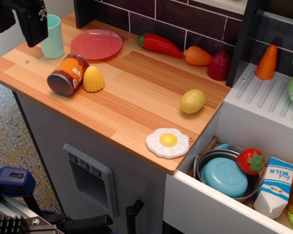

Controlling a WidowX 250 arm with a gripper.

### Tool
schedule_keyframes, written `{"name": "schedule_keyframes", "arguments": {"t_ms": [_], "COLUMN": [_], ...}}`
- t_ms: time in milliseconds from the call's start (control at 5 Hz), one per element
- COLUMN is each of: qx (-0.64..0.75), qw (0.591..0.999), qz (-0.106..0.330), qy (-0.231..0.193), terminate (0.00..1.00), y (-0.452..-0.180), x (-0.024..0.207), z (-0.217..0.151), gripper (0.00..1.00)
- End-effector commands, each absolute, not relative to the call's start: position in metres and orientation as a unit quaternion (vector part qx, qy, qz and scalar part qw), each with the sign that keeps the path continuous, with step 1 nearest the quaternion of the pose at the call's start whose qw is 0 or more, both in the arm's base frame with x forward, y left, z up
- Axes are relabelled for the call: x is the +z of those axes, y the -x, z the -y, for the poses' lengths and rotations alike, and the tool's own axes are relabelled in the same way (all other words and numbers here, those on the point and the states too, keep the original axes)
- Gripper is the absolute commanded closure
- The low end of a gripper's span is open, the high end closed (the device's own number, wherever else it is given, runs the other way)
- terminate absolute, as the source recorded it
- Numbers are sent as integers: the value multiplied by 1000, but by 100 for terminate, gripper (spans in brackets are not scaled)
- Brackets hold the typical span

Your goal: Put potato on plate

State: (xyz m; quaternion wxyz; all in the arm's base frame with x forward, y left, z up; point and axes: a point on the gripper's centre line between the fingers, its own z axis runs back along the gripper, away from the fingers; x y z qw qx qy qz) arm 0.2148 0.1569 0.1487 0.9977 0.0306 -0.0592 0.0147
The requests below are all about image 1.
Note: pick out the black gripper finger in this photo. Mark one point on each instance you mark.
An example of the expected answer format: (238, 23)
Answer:
(32, 16)
(7, 18)

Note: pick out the yellow toy potato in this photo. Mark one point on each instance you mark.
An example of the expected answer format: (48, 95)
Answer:
(192, 101)

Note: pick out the black ribbed robot base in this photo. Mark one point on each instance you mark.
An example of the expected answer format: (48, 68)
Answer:
(37, 225)

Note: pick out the pink plastic plate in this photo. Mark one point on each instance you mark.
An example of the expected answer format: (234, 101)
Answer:
(96, 44)

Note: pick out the mint green plastic cup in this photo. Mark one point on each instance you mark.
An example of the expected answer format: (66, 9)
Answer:
(52, 47)

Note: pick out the orange toy soup can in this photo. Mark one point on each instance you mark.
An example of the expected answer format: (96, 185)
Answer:
(68, 74)

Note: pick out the yellow toy corn piece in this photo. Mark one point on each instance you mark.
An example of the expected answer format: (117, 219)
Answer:
(93, 79)

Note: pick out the red toy chili pepper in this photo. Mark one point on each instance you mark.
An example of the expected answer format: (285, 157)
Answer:
(157, 43)

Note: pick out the blue clamp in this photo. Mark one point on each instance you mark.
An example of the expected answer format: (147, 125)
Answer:
(15, 182)

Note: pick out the orange toy carrot lying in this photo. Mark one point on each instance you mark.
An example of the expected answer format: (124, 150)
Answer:
(195, 55)

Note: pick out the grey ice dispenser panel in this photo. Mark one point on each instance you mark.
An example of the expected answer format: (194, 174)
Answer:
(94, 181)

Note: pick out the white toy fried egg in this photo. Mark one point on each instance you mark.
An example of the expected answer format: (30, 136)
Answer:
(168, 143)

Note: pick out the dark red toy vegetable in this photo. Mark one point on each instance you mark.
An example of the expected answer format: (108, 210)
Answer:
(219, 67)

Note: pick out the orange toy carrot upright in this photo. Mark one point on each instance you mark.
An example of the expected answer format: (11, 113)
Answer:
(267, 65)

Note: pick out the metal toy pot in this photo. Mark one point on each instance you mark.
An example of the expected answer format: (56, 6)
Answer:
(253, 180)

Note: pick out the blue plastic bowl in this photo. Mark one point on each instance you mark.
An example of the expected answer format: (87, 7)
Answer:
(225, 176)

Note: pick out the red toy strawberry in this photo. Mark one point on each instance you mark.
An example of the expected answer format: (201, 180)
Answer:
(251, 161)

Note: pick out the white toy milk carton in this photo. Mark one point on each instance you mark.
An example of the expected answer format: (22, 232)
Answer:
(275, 187)

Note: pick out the black cabinet door handle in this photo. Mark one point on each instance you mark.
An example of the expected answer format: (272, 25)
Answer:
(131, 213)

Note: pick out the wooden spoon handle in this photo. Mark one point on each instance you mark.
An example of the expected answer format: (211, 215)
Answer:
(210, 146)

